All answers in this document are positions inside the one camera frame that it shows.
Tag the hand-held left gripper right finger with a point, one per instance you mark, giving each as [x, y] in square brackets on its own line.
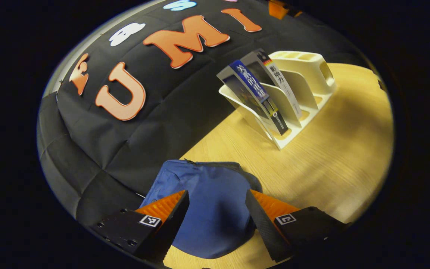
[261, 224]

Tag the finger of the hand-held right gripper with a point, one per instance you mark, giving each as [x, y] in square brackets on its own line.
[278, 9]

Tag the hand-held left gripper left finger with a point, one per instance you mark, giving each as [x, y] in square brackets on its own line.
[172, 224]

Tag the blue schoolbag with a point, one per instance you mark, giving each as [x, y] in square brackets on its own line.
[215, 198]

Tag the cream bookshelf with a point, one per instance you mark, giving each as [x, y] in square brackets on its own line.
[312, 71]

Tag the white portrait book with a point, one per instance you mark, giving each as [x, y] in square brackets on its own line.
[284, 87]

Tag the blue night-scene book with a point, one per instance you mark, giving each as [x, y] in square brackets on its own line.
[254, 93]

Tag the black backdrop cloth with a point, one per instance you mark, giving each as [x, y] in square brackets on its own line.
[162, 112]

